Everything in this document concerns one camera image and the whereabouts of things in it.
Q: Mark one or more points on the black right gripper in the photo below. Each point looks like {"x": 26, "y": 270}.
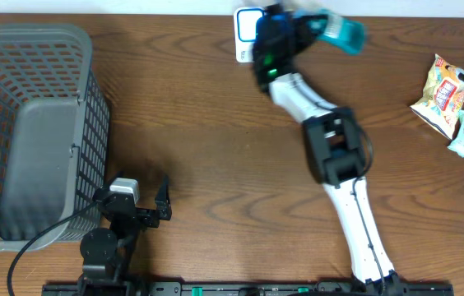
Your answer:
{"x": 300, "y": 23}

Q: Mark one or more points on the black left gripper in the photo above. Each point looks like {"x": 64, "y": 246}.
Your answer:
{"x": 163, "y": 201}

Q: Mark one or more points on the blue mouthwash bottle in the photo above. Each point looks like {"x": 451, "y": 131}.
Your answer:
{"x": 332, "y": 28}

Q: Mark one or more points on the white snack bag red label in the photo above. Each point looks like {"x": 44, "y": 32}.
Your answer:
{"x": 442, "y": 98}

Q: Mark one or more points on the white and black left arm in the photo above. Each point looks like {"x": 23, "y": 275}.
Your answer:
{"x": 107, "y": 252}

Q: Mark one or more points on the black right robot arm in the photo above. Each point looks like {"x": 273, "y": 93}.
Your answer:
{"x": 339, "y": 151}

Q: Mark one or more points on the white barcode scanner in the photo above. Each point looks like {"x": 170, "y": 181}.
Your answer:
{"x": 245, "y": 20}

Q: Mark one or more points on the grey plastic shopping basket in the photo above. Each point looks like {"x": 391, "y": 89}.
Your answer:
{"x": 54, "y": 129}

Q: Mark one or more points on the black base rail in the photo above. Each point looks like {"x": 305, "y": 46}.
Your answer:
{"x": 334, "y": 288}

